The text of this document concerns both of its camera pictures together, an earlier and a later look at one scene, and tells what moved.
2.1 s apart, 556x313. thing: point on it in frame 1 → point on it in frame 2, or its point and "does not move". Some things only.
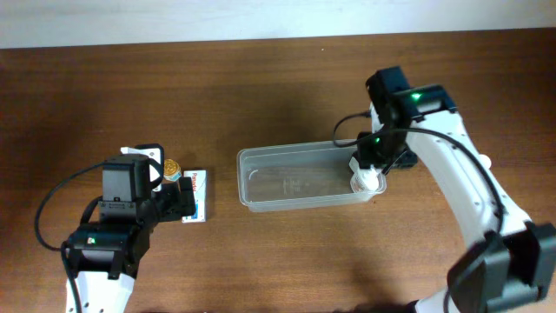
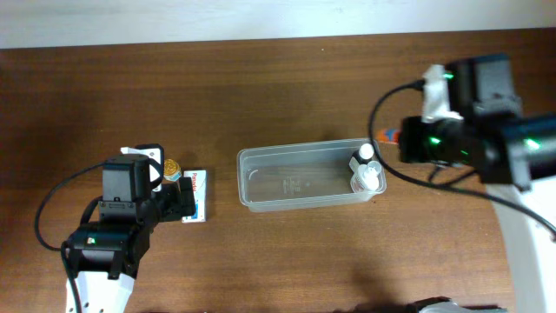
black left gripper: [186, 198] does not move
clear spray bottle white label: [367, 181] does not move
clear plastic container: [300, 176] does not move
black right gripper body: [402, 158] → [408, 140]
